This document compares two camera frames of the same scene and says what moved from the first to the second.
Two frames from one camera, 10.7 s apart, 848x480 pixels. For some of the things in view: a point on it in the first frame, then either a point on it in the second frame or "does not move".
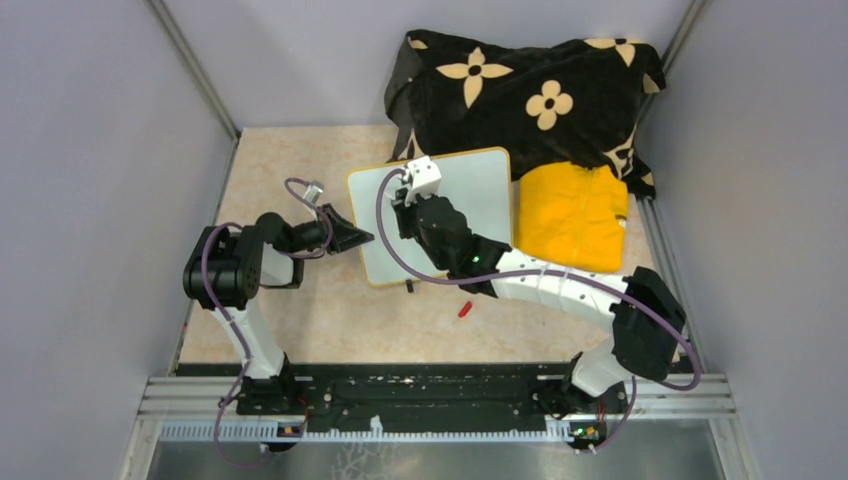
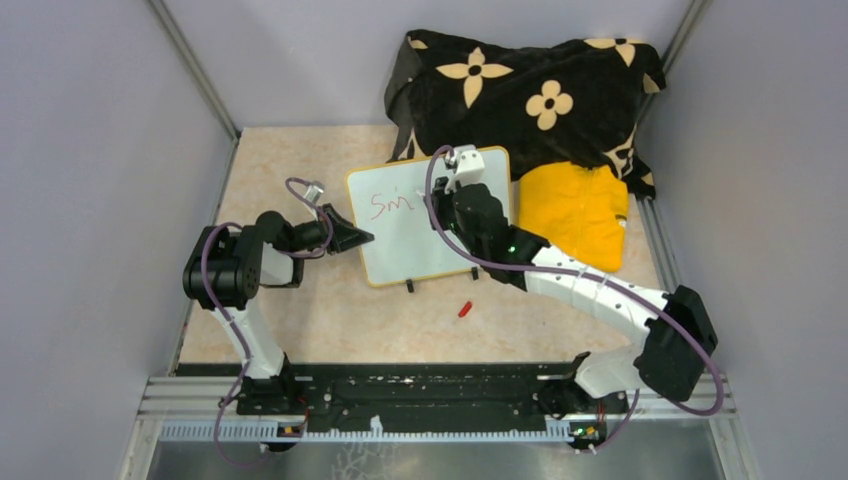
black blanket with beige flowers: x=576 y=100 does not move
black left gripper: x=339 y=227 does not move
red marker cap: x=465 y=309 does not move
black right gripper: x=404 y=212 → x=440 y=200
